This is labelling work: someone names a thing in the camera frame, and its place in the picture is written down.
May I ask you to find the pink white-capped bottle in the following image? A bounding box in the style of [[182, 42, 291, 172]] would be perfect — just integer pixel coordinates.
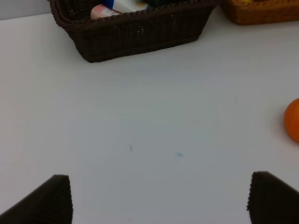
[[90, 4, 120, 20]]

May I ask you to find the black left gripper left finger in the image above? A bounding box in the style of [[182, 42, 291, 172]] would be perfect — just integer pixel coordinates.
[[0, 175, 73, 224]]

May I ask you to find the orange fruit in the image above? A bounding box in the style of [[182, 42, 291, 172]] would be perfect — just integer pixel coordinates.
[[284, 98, 299, 143]]

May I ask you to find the orange wicker basket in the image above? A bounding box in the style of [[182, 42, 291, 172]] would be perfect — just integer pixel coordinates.
[[221, 0, 299, 26]]

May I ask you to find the dark brown wicker basket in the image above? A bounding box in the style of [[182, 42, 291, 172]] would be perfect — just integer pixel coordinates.
[[49, 0, 219, 63]]

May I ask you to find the white blue-capped shampoo bottle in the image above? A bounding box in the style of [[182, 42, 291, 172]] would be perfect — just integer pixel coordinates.
[[99, 0, 149, 13]]

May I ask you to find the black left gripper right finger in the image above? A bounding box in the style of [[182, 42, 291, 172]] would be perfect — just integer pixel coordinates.
[[247, 171, 299, 224]]

